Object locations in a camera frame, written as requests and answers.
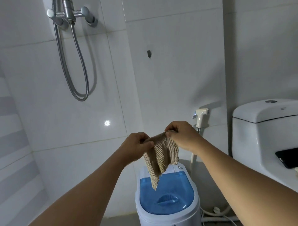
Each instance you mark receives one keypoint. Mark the person's left hand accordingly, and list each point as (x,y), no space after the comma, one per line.
(132,145)

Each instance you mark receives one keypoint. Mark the person's right hand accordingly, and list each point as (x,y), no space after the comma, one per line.
(186,137)

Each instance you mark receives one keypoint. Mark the person's left thumb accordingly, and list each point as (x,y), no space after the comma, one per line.
(146,145)

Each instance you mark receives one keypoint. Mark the person's right thumb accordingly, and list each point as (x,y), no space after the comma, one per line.
(177,142)

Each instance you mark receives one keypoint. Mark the beige ribbed cloth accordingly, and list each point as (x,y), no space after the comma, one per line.
(160,153)

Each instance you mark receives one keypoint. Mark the person's left forearm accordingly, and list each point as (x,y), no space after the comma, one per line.
(81,198)

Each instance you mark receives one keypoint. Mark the person's right forearm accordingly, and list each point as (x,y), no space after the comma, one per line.
(244,184)

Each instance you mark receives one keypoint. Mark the white bidet sprayer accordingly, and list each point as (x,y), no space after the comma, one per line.
(201,117)

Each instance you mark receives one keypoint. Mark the blue translucent washer lid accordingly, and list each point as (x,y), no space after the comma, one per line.
(166,193)

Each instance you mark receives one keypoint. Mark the white mini washing machine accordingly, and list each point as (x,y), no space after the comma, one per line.
(167,207)

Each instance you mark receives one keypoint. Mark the white toilet tank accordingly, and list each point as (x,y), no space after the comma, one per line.
(265,139)

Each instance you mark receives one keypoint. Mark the black smartphone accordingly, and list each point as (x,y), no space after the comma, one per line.
(287,158)

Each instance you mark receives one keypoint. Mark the chrome shower mixer valve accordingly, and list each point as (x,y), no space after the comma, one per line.
(69,15)

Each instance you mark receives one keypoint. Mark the black wall hook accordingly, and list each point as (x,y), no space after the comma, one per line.
(149,53)

